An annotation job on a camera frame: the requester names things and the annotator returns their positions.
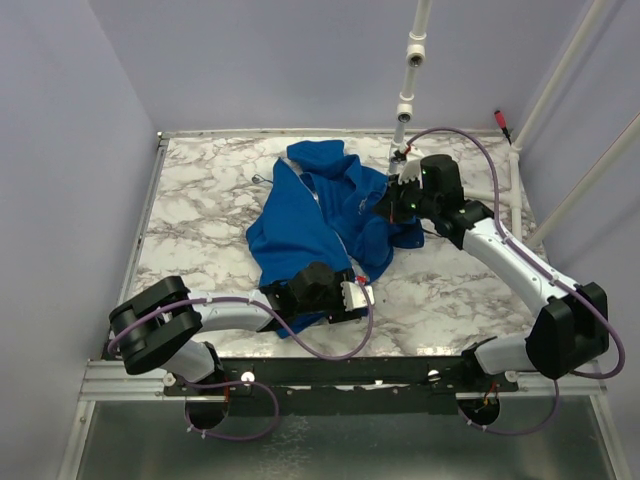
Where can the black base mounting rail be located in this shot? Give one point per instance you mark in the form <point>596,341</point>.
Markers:
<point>362,385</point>

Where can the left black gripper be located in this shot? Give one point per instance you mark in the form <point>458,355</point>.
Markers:
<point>340,314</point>

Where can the blue jacket with white lining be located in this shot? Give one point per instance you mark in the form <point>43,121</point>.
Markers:
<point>320,209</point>

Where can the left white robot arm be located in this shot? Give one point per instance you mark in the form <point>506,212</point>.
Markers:
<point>156,328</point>

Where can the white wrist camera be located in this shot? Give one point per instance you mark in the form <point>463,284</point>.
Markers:
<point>357,296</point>
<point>405,165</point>

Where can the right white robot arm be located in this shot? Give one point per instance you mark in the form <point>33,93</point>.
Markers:
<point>570,327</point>

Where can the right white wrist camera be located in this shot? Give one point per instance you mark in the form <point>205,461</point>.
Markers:
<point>405,165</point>

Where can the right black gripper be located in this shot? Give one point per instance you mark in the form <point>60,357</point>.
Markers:
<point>388,207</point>

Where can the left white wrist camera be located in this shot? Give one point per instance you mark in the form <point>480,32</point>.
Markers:
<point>357,296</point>

